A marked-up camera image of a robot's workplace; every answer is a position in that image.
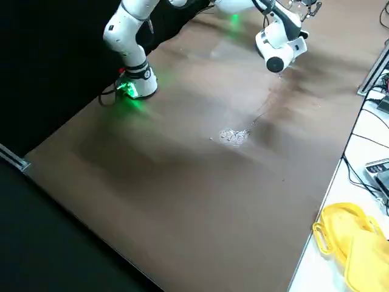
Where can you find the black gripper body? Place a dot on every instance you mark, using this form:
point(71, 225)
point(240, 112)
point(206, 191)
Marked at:
point(296, 3)

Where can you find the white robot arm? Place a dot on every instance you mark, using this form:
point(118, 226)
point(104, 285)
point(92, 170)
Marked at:
point(133, 54)

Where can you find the small spilled water patch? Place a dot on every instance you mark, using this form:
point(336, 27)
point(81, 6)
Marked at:
point(234, 138)

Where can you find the grey keypad device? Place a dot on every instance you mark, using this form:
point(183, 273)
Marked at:
point(378, 175)

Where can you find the yellow bag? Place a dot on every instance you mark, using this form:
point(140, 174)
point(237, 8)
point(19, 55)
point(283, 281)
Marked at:
point(364, 258)

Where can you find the aluminium post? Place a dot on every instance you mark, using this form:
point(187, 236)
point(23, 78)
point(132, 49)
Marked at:
point(373, 73)

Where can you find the aluminium frame rail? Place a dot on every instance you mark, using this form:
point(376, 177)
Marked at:
point(16, 159)

